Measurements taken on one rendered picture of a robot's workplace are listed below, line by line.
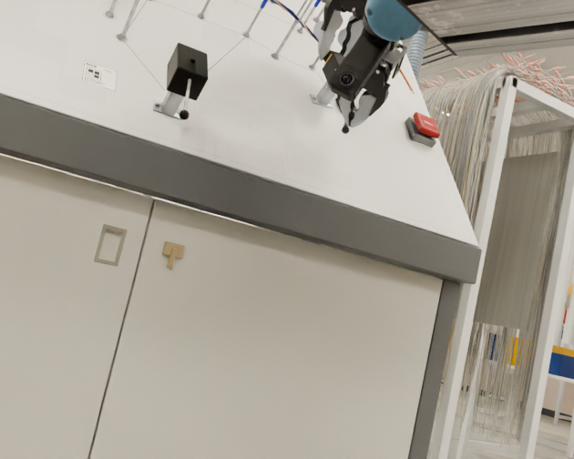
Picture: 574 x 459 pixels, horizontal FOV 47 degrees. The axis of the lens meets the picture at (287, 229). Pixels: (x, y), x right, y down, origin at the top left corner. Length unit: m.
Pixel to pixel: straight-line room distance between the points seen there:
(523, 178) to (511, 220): 0.14
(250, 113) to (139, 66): 0.19
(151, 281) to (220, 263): 0.11
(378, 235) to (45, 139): 0.53
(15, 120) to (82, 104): 0.10
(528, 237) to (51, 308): 1.57
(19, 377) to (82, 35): 0.51
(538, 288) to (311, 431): 1.16
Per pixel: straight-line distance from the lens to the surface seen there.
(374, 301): 1.14
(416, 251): 1.14
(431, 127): 1.37
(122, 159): 0.93
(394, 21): 0.88
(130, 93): 1.02
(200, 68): 0.95
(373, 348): 1.15
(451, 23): 0.37
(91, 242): 0.96
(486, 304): 2.22
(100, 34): 1.11
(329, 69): 1.22
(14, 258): 0.95
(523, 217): 2.20
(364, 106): 1.12
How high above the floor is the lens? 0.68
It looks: 7 degrees up
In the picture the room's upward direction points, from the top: 13 degrees clockwise
